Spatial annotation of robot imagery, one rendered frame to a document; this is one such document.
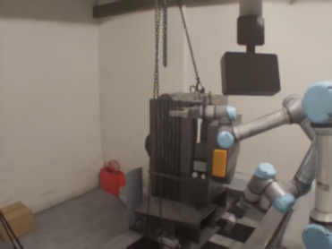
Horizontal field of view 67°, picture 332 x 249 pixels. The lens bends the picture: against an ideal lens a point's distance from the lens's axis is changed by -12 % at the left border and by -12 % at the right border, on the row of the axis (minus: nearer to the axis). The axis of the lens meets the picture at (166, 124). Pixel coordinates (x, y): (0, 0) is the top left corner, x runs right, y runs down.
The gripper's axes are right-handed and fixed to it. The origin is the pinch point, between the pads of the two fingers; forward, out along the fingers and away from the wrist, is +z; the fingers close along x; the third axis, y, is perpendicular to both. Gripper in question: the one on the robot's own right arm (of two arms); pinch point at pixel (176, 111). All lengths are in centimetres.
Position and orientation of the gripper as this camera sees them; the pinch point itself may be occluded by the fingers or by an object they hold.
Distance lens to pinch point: 150.9
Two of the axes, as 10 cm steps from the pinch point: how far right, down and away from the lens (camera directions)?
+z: -9.5, -0.4, 3.2
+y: 0.2, 9.8, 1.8
